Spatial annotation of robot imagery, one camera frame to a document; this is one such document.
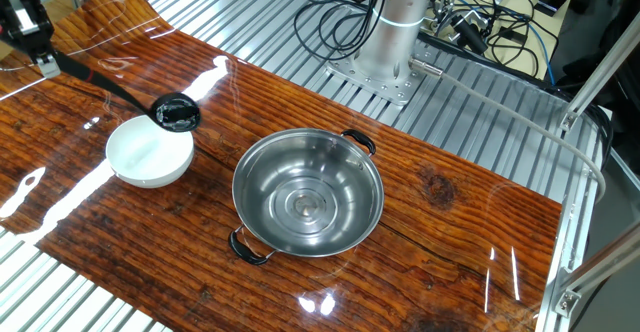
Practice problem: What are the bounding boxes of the white ceramic bowl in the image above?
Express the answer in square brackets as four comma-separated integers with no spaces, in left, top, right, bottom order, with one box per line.
[105,114,195,189]

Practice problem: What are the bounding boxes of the black cylindrical device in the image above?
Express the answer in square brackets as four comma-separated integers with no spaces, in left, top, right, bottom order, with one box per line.
[448,14,490,56]

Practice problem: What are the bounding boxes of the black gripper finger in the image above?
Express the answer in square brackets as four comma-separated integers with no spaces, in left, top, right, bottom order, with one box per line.
[0,0,63,80]

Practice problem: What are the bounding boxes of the black cable bundle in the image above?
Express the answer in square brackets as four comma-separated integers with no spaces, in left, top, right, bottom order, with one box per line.
[291,0,397,64]

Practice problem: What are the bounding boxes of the beige wooden desk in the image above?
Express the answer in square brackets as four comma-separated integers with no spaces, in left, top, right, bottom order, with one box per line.
[434,0,582,81]

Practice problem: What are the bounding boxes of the grey hose cable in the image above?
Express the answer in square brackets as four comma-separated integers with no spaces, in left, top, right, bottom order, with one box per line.
[408,57,608,203]

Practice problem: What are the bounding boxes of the black rectangular box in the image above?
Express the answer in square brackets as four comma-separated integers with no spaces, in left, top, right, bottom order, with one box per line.
[533,0,573,18]

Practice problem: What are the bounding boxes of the steel two-handled pot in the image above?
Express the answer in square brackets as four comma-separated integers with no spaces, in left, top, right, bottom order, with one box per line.
[227,127,386,267]

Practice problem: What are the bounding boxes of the black desk cable tangle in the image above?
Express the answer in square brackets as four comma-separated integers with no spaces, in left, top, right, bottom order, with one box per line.
[424,0,561,81]

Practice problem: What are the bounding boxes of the black plastic ladle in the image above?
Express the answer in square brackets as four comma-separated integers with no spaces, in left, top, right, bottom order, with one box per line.
[49,50,203,134]

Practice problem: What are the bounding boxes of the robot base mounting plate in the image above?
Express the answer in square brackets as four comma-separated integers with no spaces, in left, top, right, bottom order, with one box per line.
[325,41,427,107]

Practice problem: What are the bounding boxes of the blue cable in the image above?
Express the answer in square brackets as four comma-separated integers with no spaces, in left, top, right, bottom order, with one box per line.
[526,20,558,86]

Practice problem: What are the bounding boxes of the glossy wood-grain mat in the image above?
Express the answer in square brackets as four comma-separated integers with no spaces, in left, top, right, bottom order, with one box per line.
[0,0,564,332]

